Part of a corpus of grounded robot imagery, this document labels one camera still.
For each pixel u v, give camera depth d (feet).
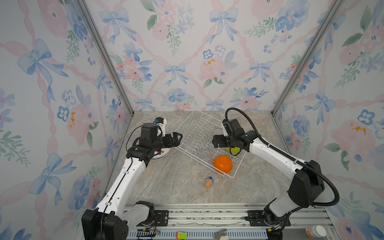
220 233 2.31
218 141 2.45
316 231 2.13
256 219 2.38
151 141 1.89
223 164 2.81
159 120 2.22
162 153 3.10
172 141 2.24
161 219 2.45
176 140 2.22
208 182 2.72
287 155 1.58
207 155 2.84
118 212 1.29
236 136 2.09
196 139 3.30
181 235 2.23
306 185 1.41
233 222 2.42
